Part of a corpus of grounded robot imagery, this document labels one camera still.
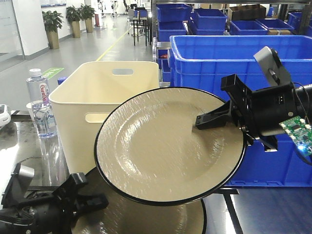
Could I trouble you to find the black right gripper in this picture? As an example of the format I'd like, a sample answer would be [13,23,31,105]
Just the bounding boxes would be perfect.
[195,75,304,152]

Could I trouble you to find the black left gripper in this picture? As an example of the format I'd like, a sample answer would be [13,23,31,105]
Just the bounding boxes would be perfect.
[0,163,109,234]

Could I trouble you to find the beige plate black rim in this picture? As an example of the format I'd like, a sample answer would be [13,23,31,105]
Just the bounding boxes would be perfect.
[94,87,246,206]

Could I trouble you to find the green circuit board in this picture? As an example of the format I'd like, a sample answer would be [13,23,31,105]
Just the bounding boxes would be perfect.
[279,116,312,157]

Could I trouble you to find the cream plastic bin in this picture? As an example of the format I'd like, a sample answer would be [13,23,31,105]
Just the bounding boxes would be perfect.
[49,61,159,174]

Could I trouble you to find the clear water bottle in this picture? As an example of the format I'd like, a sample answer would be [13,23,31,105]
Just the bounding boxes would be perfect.
[26,68,57,138]

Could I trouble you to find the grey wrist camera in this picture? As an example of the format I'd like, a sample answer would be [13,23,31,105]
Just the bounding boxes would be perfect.
[253,46,292,86]

